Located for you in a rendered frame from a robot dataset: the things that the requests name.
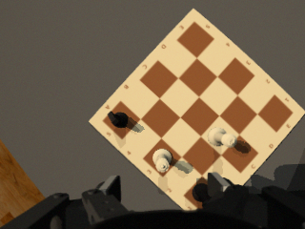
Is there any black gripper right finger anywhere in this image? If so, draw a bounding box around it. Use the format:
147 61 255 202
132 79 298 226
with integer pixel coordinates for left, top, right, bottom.
195 172 305 229

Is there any brown and cream chessboard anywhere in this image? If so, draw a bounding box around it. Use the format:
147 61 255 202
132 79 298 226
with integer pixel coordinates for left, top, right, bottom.
89 9 305 210

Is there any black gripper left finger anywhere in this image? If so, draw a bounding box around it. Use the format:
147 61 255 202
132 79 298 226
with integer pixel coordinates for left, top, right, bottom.
0 176 136 229

